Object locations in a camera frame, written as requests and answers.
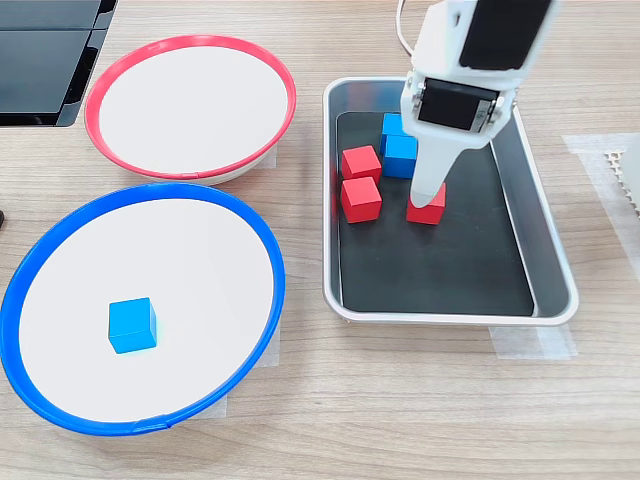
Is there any black glossy plastic case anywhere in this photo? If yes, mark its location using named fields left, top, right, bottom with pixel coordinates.
left=0, top=0, right=120, bottom=128

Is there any red cube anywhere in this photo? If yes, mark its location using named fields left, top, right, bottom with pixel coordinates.
left=341, top=144, right=384, bottom=181
left=340, top=176, right=384, bottom=225
left=405, top=182, right=448, bottom=226

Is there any red-rimmed white plate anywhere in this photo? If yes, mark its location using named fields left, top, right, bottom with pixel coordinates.
left=83, top=33, right=298, bottom=187

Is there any blue cube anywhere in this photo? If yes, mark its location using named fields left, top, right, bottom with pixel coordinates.
left=107, top=296, right=158, bottom=355
left=382, top=134, right=420, bottom=180
left=379, top=112, right=416, bottom=157

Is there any thin servo cable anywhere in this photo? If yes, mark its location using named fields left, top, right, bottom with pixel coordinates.
left=396, top=0, right=417, bottom=57

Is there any blue-rimmed white plate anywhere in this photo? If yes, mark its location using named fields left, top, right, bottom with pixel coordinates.
left=0, top=182, right=287, bottom=438

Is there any pale perforated base plate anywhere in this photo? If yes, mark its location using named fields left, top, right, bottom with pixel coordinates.
left=602, top=148, right=640, bottom=220

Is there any steel tray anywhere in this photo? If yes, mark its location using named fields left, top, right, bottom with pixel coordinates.
left=322, top=75, right=581, bottom=327

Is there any black tray mat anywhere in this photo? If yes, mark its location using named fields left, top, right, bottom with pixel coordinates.
left=335, top=110, right=536, bottom=317

